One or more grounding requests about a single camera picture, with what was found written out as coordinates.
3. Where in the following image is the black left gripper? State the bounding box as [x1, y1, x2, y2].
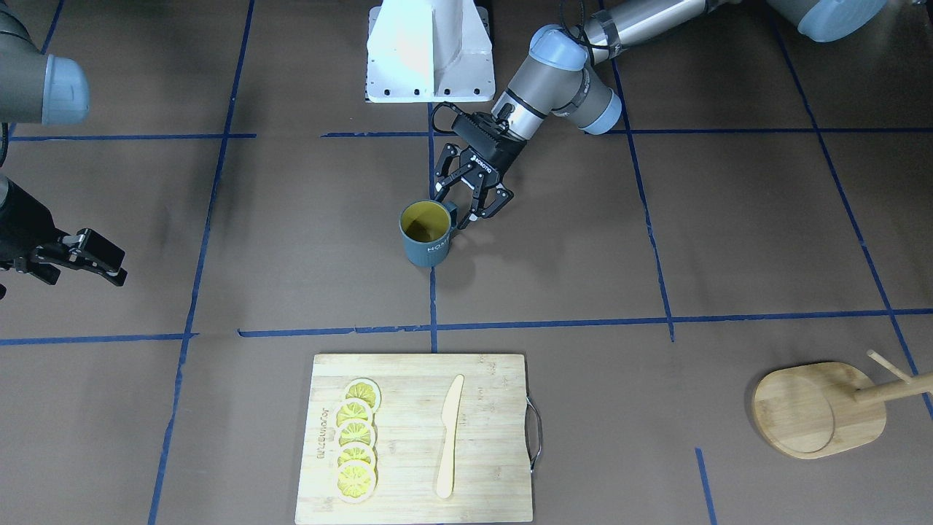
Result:
[431, 109, 527, 230]

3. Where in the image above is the wooden cup storage rack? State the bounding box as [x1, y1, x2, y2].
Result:
[750, 349, 932, 459]

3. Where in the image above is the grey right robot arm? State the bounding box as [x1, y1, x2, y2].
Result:
[1, 2, 128, 287]

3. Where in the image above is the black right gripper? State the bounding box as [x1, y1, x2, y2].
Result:
[1, 176, 128, 287]

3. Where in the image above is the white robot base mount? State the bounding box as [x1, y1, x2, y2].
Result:
[364, 1, 496, 104]

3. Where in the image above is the bamboo cutting board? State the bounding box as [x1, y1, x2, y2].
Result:
[294, 353, 534, 524]

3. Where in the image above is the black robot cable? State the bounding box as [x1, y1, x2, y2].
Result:
[560, 0, 609, 52]

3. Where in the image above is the wooden knife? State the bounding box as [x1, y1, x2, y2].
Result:
[434, 373, 464, 499]

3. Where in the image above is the lemon slice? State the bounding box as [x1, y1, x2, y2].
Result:
[344, 378, 382, 412]
[337, 442, 378, 473]
[336, 419, 377, 448]
[335, 397, 374, 427]
[336, 461, 378, 504]

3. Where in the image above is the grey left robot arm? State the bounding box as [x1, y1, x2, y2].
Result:
[434, 1, 721, 229]

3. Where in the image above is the dark green HOME mug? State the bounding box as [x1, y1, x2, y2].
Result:
[399, 200, 458, 267]

